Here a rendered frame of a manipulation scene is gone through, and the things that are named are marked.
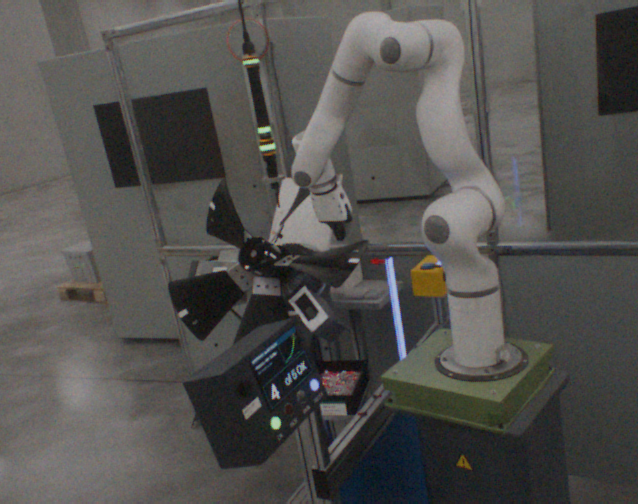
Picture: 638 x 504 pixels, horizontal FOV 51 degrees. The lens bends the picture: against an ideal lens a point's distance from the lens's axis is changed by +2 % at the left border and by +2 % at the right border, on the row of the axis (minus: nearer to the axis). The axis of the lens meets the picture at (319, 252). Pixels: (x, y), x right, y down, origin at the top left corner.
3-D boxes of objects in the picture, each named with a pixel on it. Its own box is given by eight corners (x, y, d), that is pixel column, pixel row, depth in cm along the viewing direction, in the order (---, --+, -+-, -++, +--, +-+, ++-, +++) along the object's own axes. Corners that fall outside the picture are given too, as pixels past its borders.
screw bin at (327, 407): (319, 381, 208) (315, 360, 206) (371, 379, 203) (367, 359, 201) (298, 418, 188) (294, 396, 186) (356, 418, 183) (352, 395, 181)
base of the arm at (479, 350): (537, 354, 160) (531, 281, 155) (491, 386, 149) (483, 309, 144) (471, 337, 174) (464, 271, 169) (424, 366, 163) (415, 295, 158)
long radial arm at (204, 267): (279, 272, 238) (261, 260, 228) (275, 292, 235) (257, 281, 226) (217, 271, 253) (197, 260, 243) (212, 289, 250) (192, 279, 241)
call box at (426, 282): (431, 283, 230) (427, 254, 227) (459, 283, 225) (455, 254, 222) (414, 300, 217) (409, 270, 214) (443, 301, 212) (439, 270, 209)
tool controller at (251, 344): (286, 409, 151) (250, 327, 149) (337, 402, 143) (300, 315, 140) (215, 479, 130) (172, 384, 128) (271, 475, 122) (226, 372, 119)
